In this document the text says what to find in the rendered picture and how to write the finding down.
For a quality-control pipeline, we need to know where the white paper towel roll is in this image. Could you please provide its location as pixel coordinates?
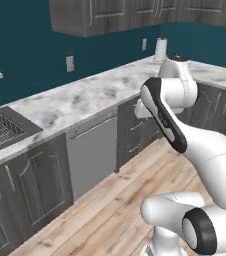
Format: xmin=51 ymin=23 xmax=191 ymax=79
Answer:
xmin=153 ymin=36 xmax=169 ymax=63

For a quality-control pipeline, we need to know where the grey drawer stack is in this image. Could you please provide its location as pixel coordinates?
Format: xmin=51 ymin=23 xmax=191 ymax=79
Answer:
xmin=116 ymin=95 xmax=169 ymax=171

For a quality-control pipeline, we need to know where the grey lower cupboard run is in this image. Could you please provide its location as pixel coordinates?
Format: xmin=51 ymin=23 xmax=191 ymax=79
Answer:
xmin=176 ymin=82 xmax=226 ymax=152

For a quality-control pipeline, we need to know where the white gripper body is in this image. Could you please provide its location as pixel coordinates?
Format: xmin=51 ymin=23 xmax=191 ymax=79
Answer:
xmin=133 ymin=98 xmax=153 ymax=120

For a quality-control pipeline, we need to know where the grey dishwasher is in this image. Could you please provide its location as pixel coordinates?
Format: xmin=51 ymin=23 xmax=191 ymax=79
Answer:
xmin=65 ymin=106 xmax=120 ymax=202

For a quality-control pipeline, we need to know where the grey upper cupboard run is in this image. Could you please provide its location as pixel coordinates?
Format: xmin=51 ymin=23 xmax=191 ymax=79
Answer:
xmin=159 ymin=0 xmax=226 ymax=29
xmin=48 ymin=0 xmax=163 ymax=38

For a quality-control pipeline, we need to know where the grey cupboard run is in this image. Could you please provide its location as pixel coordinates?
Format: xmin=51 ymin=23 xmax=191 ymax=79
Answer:
xmin=48 ymin=0 xmax=163 ymax=38
xmin=176 ymin=82 xmax=226 ymax=152
xmin=159 ymin=0 xmax=226 ymax=29

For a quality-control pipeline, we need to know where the dark sink with wire rack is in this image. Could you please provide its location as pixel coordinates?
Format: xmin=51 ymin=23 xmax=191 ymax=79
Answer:
xmin=0 ymin=105 xmax=45 ymax=158

